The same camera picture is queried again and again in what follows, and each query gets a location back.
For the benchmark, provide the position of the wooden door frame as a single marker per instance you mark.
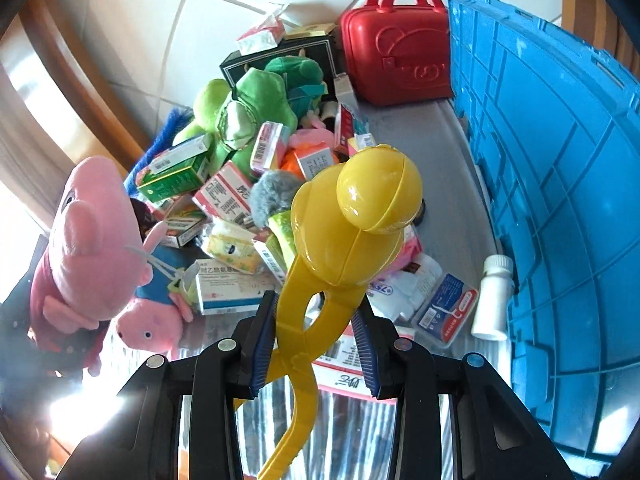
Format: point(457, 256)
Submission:
point(85, 100)

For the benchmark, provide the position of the light green frog plush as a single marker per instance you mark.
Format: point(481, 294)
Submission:
point(260, 95)

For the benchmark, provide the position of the floral tissue pack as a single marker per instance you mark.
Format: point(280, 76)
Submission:
point(230, 250)

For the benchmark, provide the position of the pink and white barcode box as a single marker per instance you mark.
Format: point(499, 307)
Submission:
point(270, 145)

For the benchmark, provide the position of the white packet with blue print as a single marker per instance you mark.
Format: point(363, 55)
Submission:
point(405, 287)

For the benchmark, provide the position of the dental floss pack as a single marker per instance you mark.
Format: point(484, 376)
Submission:
point(445, 315)

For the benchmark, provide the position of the large pink pig plush maroon dress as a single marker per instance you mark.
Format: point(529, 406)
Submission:
point(85, 230)

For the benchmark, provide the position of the tall red and white box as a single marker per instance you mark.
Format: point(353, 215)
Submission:
point(345, 130)

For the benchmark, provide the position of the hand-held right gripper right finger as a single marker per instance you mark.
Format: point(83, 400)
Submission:
point(362, 350)

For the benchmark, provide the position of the dark green plush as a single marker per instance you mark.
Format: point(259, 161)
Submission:
point(295, 67)

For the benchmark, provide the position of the large red and white medicine box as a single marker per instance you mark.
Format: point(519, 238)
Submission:
point(227, 195)

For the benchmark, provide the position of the grey fuzzy plush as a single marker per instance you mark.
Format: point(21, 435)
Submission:
point(272, 195)

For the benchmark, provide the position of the blue plastic crate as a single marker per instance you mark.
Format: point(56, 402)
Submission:
point(560, 160)

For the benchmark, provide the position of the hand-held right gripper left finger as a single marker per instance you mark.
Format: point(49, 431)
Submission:
point(265, 340)

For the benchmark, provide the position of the green medicine box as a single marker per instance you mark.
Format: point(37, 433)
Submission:
point(175, 180)

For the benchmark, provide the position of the orange box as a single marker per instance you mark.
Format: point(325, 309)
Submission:
point(312, 162)

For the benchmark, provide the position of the narrow grey and white box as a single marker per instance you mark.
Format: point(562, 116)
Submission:
point(345, 92)

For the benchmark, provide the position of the yellow snowball tongs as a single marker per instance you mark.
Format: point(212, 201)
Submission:
point(340, 240)

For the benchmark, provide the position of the small green and red box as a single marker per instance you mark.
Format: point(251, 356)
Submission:
point(182, 225)

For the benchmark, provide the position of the white and blue medicine box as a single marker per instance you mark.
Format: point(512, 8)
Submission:
point(230, 295)

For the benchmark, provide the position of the black gift box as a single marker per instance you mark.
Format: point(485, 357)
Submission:
point(310, 57)

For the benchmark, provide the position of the white box with barcode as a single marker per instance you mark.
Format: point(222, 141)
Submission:
point(270, 255)

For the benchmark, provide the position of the white plastic bottle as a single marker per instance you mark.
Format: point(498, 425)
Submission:
point(492, 305)

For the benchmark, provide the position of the red toy suitcase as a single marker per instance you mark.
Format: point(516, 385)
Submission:
point(395, 50)

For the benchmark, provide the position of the flat red and white box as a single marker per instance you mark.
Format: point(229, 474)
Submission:
point(340, 360)

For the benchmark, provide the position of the red and white tissue pack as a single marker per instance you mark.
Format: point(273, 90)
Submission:
point(260, 37)

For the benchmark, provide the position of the pink packet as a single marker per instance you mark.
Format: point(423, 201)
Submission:
point(410, 252)

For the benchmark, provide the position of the small pink pig plush blue dress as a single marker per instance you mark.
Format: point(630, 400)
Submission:
point(150, 325)

